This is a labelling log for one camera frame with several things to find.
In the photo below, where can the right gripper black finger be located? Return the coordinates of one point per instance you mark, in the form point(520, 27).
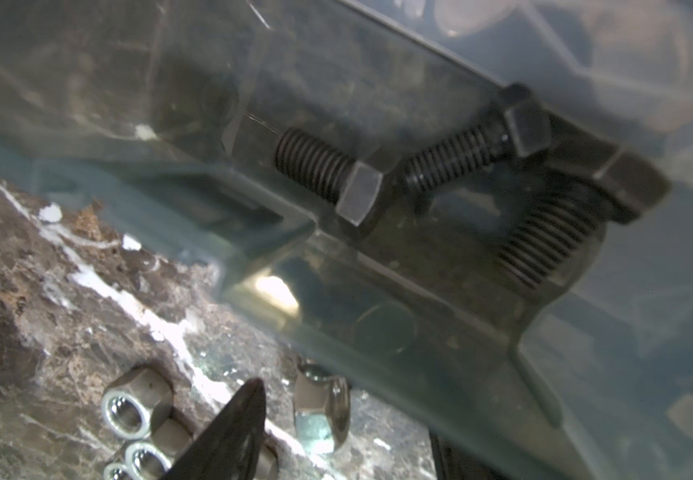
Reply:
point(230, 446)

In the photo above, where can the small silver hex nut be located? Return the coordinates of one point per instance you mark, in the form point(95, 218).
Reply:
point(116, 470)

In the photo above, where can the black hex bolt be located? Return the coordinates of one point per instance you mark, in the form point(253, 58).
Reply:
point(515, 126)
point(360, 189)
point(589, 183)

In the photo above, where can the clear plastic compartment organizer box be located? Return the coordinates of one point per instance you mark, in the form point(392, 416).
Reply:
point(143, 222)

